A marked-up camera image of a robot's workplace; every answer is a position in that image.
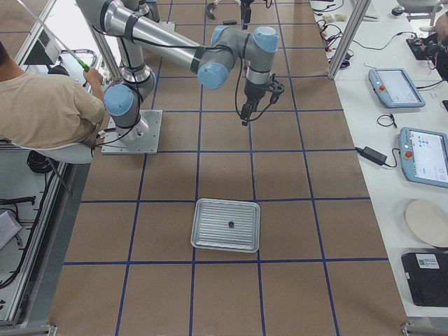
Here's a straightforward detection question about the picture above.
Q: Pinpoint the beige round plate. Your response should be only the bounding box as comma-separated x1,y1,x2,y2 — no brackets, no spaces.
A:
405,199,447,249

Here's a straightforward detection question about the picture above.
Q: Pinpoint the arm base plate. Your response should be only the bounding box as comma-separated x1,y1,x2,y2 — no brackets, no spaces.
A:
101,110,163,155
160,21,176,31

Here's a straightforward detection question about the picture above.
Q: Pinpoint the black flat box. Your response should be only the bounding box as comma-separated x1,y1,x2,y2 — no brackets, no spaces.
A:
401,253,447,307

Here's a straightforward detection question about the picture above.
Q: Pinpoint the green handled reach stick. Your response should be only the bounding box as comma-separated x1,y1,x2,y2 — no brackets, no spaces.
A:
17,0,90,73

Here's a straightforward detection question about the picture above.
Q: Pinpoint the near blue teach pendant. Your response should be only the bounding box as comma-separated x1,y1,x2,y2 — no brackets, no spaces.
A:
398,127,447,188

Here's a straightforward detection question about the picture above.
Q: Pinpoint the blue teach pendant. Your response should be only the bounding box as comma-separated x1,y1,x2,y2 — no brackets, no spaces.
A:
368,68,426,109
398,127,447,188

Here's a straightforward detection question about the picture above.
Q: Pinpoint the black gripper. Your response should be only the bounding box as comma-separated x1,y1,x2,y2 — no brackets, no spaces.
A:
240,6,284,126

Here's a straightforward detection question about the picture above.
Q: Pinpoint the far blue teach pendant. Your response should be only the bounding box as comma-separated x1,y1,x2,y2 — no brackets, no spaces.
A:
368,68,426,109

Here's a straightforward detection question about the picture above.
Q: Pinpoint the seated person beige shirt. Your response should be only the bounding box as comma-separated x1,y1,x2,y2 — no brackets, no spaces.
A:
1,46,106,148

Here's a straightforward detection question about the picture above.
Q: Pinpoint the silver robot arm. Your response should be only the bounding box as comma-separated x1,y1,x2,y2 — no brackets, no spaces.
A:
76,1,284,126

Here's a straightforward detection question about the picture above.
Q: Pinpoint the black power adapter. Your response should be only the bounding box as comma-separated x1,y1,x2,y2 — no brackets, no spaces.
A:
355,146,387,166

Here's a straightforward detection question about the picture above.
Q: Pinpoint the aluminium frame post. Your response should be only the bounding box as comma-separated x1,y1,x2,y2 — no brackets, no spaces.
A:
328,0,371,80

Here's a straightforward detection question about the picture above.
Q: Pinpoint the olive curved brake shoe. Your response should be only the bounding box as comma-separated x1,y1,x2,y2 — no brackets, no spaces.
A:
206,3,216,20

